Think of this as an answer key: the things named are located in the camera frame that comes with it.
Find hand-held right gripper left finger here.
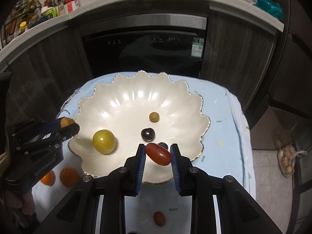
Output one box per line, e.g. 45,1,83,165
36,144,147,234

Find red grape tomato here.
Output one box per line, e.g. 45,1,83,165
153,211,167,227

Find red grape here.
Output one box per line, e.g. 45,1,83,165
145,143,172,166

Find black built-in oven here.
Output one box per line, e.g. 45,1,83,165
80,15,207,78

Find white kitchen countertop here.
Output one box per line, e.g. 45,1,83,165
0,0,284,65

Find orange mandarin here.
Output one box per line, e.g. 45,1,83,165
40,170,55,186
60,167,80,188

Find clear plastic bag of nuts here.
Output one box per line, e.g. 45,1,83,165
278,144,308,177

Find dark refrigerator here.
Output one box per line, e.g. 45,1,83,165
268,0,312,117

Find white scalloped ceramic bowl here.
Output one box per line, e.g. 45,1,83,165
68,70,211,184

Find light blue patterned cloth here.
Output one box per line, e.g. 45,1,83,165
32,72,256,234

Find green white label sticker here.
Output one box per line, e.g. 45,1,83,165
192,37,205,56

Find teal snack bag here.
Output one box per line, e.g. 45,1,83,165
252,0,283,20

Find person's left hand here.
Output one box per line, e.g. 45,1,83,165
4,189,37,227

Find dark wood kitchen cabinets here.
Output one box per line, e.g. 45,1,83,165
0,2,278,132

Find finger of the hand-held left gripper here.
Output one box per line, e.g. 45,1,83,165
6,118,64,137
15,123,81,156

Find black wire spice rack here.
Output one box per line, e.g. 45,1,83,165
1,1,42,47

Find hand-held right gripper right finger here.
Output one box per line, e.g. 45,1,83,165
170,143,284,234

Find yellow-green round plum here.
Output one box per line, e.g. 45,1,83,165
92,129,116,155

